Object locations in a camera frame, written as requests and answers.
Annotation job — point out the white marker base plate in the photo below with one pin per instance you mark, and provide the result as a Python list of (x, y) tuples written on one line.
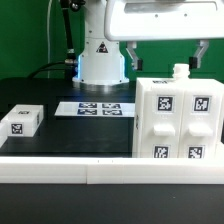
[(95, 109)]

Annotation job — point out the white cabinet body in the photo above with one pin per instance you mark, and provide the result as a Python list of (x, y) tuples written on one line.
[(180, 78)]

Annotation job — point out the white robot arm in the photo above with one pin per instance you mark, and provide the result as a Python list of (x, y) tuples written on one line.
[(100, 65)]

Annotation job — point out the white cabinet top box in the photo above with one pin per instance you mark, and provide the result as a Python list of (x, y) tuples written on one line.
[(23, 120)]

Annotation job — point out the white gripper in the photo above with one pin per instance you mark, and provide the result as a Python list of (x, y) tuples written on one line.
[(146, 20)]

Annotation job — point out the white U-shaped obstacle fence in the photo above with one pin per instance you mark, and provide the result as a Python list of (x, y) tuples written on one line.
[(95, 151)]

